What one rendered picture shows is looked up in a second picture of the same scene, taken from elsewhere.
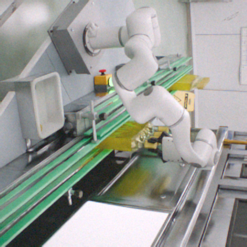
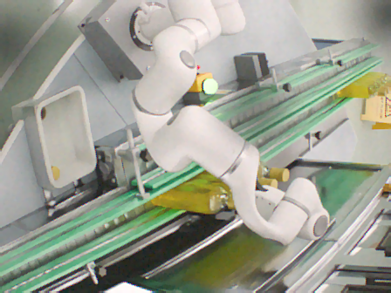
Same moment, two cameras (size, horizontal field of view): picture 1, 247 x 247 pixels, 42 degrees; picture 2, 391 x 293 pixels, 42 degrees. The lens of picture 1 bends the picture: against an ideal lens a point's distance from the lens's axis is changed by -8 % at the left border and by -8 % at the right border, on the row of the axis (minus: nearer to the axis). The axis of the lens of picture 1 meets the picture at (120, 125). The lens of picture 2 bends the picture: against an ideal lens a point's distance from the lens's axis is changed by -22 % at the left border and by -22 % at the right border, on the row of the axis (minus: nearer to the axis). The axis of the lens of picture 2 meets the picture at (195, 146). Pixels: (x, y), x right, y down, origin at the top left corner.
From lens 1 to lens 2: 0.47 m
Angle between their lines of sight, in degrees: 18
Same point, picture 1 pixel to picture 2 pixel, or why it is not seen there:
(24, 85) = (30, 112)
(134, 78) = (154, 94)
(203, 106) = not seen: outside the picture
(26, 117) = (37, 156)
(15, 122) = (26, 163)
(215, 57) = not seen: outside the picture
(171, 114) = (213, 158)
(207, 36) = not seen: outside the picture
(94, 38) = (147, 25)
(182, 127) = (240, 180)
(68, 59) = (112, 60)
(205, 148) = (290, 213)
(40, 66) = (64, 78)
